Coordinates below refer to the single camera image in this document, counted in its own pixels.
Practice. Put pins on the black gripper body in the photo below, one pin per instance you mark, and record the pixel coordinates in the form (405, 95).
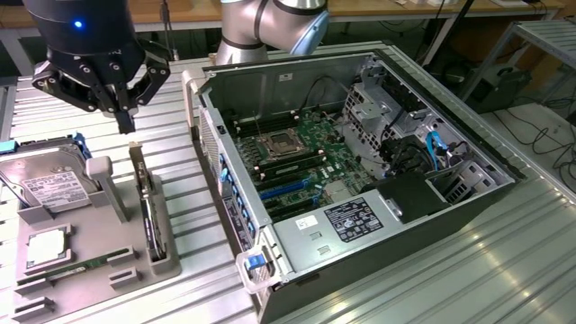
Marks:
(86, 37)

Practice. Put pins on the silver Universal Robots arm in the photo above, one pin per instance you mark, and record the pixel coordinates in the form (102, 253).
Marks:
(253, 27)

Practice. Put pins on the blue disk carrier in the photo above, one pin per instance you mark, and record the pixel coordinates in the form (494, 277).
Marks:
(82, 145)

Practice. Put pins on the silver hard disk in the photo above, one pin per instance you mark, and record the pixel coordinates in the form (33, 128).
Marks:
(50, 175)

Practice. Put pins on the black RAM slot bank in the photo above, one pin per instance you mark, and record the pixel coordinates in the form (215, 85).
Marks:
(266, 124)

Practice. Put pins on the CPU socket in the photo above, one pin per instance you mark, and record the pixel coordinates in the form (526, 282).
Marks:
(282, 141)

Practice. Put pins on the black graphics card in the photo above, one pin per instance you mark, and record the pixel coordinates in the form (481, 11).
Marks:
(151, 209)

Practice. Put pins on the black installed RAM stick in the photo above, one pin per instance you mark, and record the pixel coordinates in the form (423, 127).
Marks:
(293, 167)

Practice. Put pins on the blue slot retainer bar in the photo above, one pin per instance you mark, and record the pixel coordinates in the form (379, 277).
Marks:
(237, 199)

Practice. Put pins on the blue expansion slot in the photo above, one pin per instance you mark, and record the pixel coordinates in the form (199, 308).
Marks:
(286, 187)

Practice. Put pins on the grey parts rack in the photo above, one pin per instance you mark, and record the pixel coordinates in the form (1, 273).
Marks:
(90, 243)

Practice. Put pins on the green motherboard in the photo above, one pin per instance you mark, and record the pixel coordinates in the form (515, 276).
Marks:
(335, 158)

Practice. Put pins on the silver CPU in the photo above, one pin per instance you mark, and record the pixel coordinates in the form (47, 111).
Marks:
(45, 248)

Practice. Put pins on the metal disk bay cage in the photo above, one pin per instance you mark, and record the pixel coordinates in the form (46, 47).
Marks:
(369, 114)

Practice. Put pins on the black expansion slot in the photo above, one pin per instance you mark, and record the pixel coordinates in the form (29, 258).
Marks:
(295, 206)

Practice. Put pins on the green RAM stick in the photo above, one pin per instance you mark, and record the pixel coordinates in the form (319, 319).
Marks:
(81, 265)

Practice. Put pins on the wooden desk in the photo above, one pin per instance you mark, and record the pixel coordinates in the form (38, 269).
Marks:
(405, 11)

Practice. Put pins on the grey power supply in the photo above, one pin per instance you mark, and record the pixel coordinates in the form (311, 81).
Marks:
(315, 246)

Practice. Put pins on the black box on floor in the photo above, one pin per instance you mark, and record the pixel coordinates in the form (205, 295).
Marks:
(499, 89)

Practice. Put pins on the open black PC case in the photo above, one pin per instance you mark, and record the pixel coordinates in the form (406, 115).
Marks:
(405, 249)

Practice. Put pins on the metal slat side table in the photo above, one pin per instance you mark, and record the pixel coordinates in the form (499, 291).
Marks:
(554, 37)

